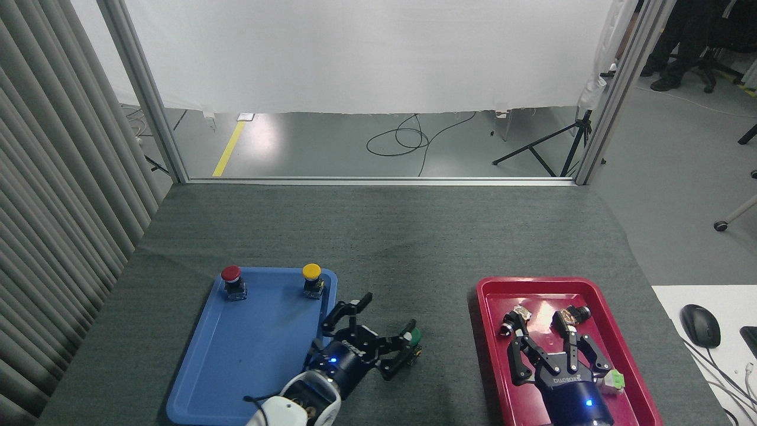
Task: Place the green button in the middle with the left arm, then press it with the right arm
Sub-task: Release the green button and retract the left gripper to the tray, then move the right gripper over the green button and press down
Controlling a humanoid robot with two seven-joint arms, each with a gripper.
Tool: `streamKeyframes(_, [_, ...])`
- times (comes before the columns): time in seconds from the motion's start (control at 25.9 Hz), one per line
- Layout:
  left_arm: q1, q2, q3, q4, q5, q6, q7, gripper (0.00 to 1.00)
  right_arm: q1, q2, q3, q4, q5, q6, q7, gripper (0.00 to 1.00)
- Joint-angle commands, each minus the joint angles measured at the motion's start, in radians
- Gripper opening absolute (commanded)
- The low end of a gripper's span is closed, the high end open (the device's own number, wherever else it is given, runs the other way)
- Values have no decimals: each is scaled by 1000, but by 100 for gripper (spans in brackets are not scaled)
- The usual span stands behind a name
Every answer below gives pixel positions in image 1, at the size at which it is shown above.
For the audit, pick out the green push button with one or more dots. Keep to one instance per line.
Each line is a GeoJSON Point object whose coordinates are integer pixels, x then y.
{"type": "Point", "coordinates": [417, 336]}

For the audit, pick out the yellow push button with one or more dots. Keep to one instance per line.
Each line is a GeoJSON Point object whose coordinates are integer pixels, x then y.
{"type": "Point", "coordinates": [311, 272]}

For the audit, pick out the blue plastic tray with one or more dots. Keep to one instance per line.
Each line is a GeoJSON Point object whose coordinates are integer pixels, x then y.
{"type": "Point", "coordinates": [248, 355]}

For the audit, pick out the black tripod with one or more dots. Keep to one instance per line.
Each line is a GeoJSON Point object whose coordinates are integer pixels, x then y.
{"type": "Point", "coordinates": [535, 147]}

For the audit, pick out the green white switch part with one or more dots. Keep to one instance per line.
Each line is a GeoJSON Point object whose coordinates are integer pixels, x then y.
{"type": "Point", "coordinates": [616, 380]}

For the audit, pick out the grey ribbed curtain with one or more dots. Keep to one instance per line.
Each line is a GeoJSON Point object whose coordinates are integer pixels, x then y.
{"type": "Point", "coordinates": [59, 207]}

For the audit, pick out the silver frame rail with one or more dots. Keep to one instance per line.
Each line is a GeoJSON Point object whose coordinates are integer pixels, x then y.
{"type": "Point", "coordinates": [378, 180]}

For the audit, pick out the black office chair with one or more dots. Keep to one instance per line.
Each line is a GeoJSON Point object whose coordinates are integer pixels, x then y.
{"type": "Point", "coordinates": [736, 29]}

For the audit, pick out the silver frame post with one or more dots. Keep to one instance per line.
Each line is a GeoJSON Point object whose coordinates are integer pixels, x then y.
{"type": "Point", "coordinates": [145, 89]}
{"type": "Point", "coordinates": [621, 89]}

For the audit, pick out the black silver switch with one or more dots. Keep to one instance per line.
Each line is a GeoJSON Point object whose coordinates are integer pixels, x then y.
{"type": "Point", "coordinates": [510, 324]}

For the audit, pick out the black computer mouse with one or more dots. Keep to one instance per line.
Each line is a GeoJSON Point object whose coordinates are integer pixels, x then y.
{"type": "Point", "coordinates": [699, 325]}

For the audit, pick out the white stand leg with wheel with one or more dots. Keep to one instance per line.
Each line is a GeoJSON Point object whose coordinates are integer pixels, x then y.
{"type": "Point", "coordinates": [739, 213]}

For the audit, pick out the white backdrop curtain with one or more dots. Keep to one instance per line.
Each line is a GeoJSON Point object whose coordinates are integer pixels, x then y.
{"type": "Point", "coordinates": [355, 53]}

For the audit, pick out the person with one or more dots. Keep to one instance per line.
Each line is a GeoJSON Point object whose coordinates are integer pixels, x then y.
{"type": "Point", "coordinates": [680, 35]}

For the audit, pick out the red push button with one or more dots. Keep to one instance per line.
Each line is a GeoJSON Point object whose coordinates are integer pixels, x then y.
{"type": "Point", "coordinates": [230, 273]}

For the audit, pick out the red plastic tray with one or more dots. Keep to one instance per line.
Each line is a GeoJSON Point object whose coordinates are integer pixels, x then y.
{"type": "Point", "coordinates": [497, 367]}

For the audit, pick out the black brass switch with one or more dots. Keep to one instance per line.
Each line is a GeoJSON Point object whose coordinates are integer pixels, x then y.
{"type": "Point", "coordinates": [571, 315]}

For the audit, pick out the yellow floor tape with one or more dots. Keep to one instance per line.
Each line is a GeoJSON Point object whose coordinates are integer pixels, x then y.
{"type": "Point", "coordinates": [227, 151]}

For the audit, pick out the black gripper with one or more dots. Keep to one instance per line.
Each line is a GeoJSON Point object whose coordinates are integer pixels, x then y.
{"type": "Point", "coordinates": [349, 361]}
{"type": "Point", "coordinates": [573, 396]}

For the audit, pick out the white desk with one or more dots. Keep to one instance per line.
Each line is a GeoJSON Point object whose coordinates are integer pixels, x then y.
{"type": "Point", "coordinates": [668, 302]}

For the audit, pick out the black flat device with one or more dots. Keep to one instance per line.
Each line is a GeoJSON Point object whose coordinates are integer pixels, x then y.
{"type": "Point", "coordinates": [751, 340]}

